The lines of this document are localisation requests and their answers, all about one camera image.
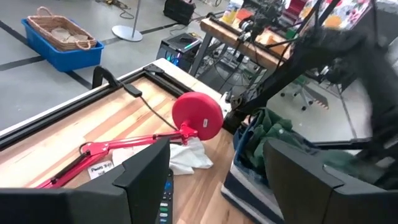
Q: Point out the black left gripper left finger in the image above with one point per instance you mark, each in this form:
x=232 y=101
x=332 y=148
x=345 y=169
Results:
x=93 y=205

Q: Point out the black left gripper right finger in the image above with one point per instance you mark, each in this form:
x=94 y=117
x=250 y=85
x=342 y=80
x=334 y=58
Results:
x=311 y=199

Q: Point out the green sweatshirt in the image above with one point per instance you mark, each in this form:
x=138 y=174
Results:
x=270 y=127

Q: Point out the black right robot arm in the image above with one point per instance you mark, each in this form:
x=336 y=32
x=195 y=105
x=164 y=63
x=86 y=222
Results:
x=373 y=77

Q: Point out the white paper note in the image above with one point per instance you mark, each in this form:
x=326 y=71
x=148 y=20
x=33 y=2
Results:
x=100 y=169

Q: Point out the navy grey fabric basket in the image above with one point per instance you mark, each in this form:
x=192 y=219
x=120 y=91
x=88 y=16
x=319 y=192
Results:
x=239 y=193

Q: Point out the black remote control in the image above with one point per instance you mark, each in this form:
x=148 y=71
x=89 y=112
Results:
x=166 y=199

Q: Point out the white crumpled cloth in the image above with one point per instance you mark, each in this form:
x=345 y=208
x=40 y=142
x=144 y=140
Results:
x=189 y=157

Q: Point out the office chair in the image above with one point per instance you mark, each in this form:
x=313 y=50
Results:
x=298 y=91

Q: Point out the red desk lamp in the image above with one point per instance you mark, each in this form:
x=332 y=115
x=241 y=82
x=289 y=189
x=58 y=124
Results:
x=197 y=115

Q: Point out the blue plastic bin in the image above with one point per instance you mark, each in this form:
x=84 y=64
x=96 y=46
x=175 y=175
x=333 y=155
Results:
x=62 y=57

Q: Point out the wooden workbench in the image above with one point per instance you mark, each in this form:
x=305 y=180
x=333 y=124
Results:
x=236 y=43

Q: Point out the wicker basket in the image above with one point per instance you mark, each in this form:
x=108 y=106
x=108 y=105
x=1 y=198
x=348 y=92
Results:
x=60 y=34

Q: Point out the grey floor stand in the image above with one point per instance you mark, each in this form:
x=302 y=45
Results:
x=127 y=32

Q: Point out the black computer tower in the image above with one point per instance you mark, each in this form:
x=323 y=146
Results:
x=177 y=46

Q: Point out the colourful floral cloth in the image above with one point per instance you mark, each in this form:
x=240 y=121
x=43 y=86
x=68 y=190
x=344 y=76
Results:
x=342 y=14

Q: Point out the yellow bottle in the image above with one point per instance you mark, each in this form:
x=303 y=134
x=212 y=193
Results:
x=231 y=12

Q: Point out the black box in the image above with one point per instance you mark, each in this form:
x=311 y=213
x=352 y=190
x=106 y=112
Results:
x=178 y=11

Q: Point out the black table frame rail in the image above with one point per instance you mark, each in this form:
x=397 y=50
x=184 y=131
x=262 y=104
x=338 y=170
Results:
x=62 y=107

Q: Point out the black rig frame strut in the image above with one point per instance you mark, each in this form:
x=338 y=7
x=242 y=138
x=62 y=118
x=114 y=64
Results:
x=267 y=87

